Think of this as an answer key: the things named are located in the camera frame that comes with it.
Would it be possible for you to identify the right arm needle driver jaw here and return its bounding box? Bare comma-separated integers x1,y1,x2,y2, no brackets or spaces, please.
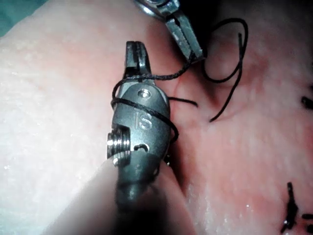
125,41,138,75
136,41,151,84

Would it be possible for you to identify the left arm needle driver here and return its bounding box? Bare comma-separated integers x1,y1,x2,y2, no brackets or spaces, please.
134,0,181,22

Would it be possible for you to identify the left arm needle driver jaw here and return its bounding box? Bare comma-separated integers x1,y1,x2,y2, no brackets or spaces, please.
164,18,197,65
174,10,204,63

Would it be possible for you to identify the right arm needle driver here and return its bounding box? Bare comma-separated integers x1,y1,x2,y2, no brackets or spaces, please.
106,82,171,171

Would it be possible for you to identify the black thread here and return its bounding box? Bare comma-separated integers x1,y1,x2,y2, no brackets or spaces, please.
111,18,249,147

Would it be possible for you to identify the tissue pad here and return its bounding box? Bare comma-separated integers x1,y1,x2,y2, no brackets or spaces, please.
0,0,313,235

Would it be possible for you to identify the blue-green cloth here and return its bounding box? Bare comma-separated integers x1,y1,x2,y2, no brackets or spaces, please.
0,0,48,39

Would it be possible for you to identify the black stitching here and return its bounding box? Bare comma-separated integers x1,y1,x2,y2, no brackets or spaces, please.
280,85,313,234

